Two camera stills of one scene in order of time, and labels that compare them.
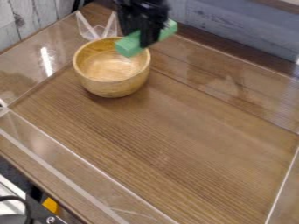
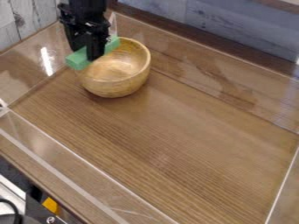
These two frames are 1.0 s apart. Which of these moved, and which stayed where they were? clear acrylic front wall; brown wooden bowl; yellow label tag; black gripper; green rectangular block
Moved: green rectangular block; black gripper
Stayed: clear acrylic front wall; yellow label tag; brown wooden bowl
